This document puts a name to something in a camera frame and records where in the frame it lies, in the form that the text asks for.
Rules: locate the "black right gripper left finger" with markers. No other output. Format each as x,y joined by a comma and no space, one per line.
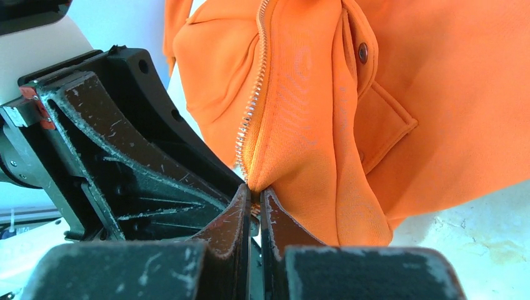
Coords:
212,264

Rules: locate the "orange zip jacket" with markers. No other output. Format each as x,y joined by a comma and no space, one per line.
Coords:
359,114

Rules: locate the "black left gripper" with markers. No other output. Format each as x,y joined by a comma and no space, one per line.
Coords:
99,134

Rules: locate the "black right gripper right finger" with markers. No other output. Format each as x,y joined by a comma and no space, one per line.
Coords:
298,265

